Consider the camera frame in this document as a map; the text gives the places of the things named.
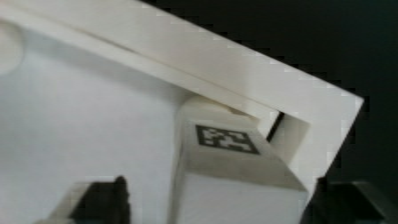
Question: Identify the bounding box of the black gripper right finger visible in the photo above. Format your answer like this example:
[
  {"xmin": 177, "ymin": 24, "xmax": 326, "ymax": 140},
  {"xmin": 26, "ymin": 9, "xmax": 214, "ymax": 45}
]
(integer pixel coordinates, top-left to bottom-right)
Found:
[{"xmin": 300, "ymin": 178, "xmax": 398, "ymax": 224}]

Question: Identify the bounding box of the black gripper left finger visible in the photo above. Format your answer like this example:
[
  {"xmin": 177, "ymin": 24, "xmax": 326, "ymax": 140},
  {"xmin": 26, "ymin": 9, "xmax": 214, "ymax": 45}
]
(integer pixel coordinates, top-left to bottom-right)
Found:
[{"xmin": 37, "ymin": 176, "xmax": 131, "ymax": 224}]

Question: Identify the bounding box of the white square tabletop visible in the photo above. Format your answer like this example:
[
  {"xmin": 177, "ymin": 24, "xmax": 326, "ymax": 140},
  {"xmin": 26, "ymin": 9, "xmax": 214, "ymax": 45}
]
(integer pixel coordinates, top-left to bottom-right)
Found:
[{"xmin": 0, "ymin": 0, "xmax": 362, "ymax": 224}]

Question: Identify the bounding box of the white table leg with tag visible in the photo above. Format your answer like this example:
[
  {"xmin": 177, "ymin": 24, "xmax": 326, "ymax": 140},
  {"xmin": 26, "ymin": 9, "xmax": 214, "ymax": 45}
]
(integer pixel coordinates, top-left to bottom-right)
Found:
[{"xmin": 0, "ymin": 21, "xmax": 24, "ymax": 76}]

